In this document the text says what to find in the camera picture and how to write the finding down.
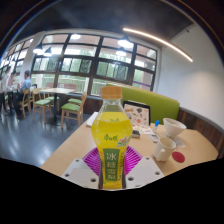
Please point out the colourful printed sheet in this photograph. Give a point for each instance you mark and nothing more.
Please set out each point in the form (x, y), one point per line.
(146, 129)

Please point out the small blue-capped bottle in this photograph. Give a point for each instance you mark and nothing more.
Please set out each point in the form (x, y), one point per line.
(156, 126)

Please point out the white ceramic bowl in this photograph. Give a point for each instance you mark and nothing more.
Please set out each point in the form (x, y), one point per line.
(174, 127)

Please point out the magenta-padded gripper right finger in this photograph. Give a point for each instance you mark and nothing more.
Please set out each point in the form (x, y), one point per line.
(146, 170)

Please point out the green upholstered bench backrest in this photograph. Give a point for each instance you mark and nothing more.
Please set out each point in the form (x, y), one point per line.
(163, 105)

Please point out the long linear ceiling light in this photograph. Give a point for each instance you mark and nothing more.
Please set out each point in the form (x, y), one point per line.
(160, 41)

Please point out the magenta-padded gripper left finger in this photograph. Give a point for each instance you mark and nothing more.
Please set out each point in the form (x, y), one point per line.
(78, 171)

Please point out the yellow drink bottle orange cap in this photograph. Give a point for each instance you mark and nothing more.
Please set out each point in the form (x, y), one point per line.
(111, 133)

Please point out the person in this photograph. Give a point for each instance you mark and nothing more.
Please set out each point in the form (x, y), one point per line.
(26, 85)
(4, 88)

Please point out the light wooden dining table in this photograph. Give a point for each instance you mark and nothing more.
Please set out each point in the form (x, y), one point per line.
(57, 90)

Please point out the wooden chairs with green seats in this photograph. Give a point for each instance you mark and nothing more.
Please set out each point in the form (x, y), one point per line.
(71, 107)

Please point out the white paper napkin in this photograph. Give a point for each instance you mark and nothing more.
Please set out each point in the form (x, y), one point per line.
(180, 142)

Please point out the black pendant lamps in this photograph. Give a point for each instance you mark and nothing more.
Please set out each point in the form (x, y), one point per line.
(125, 43)

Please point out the flat round red coaster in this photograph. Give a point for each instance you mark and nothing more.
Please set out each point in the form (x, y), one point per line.
(179, 157)

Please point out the white ceramic mug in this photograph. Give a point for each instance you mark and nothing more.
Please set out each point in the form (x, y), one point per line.
(165, 148)

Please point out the small dark box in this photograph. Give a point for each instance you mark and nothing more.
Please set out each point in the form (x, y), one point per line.
(136, 134)

